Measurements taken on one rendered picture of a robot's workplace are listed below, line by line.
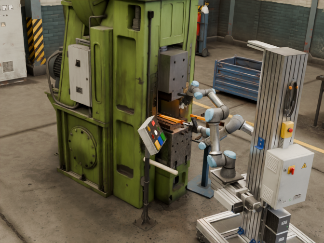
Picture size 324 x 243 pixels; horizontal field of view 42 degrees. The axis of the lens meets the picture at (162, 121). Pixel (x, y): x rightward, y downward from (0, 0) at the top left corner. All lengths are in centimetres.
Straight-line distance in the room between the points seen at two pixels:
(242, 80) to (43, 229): 511
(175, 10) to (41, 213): 263
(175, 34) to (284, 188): 196
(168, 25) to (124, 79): 73
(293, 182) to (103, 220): 211
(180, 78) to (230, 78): 412
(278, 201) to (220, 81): 527
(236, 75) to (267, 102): 485
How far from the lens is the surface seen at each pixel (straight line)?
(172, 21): 442
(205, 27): 1182
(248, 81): 829
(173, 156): 466
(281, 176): 355
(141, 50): 416
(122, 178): 488
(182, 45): 464
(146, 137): 395
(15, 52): 928
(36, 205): 507
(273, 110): 354
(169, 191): 486
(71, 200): 508
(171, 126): 455
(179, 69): 441
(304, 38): 1233
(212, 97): 403
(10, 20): 914
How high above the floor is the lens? 275
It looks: 22 degrees down
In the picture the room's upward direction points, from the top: 2 degrees clockwise
